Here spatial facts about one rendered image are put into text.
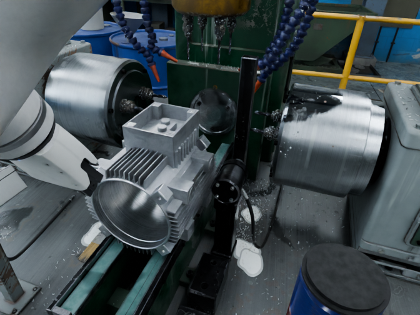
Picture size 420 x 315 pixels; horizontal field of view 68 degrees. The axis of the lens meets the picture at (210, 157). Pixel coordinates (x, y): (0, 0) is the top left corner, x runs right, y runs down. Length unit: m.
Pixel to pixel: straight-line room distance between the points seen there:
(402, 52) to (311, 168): 5.65
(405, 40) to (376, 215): 5.58
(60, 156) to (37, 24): 0.24
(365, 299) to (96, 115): 0.72
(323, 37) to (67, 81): 4.27
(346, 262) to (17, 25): 0.25
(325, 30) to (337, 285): 4.68
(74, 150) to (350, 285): 0.33
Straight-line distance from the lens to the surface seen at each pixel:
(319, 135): 0.67
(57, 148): 0.40
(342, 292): 0.24
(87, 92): 0.85
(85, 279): 0.63
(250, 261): 0.78
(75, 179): 0.44
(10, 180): 0.65
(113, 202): 0.65
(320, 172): 0.69
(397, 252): 0.81
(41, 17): 0.19
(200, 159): 0.60
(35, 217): 0.96
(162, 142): 0.54
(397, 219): 0.76
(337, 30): 4.88
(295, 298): 0.27
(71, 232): 0.89
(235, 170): 0.63
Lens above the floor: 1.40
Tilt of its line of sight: 33 degrees down
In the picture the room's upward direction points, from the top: 2 degrees clockwise
